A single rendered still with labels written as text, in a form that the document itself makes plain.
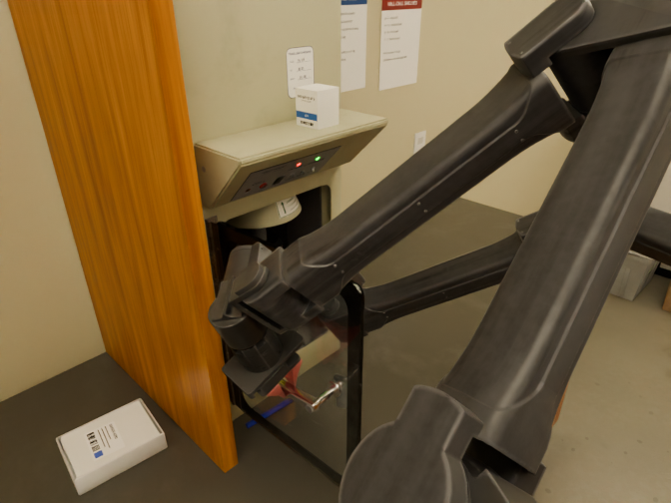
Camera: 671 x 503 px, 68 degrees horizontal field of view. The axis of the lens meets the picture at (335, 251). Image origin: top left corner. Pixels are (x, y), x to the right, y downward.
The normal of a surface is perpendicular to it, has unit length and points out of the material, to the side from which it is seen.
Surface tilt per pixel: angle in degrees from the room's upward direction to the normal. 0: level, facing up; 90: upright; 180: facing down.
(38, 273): 90
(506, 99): 55
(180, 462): 0
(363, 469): 44
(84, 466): 0
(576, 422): 0
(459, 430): 74
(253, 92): 90
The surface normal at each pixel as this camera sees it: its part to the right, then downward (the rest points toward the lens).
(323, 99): 0.73, 0.32
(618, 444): 0.00, -0.88
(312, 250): -0.48, -0.61
